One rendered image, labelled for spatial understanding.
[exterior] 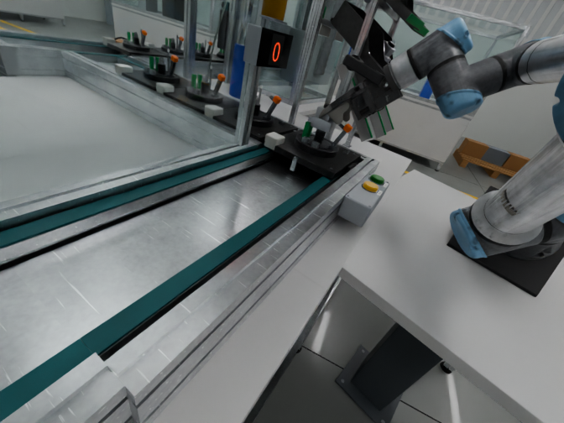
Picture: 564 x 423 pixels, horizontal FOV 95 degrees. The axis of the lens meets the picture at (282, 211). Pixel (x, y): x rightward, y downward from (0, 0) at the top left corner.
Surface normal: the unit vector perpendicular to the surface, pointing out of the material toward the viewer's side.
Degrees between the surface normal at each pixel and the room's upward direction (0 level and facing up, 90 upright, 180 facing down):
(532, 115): 90
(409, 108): 90
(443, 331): 0
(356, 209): 90
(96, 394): 0
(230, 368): 0
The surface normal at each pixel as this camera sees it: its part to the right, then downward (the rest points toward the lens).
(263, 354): 0.23, -0.80
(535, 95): -0.38, 0.45
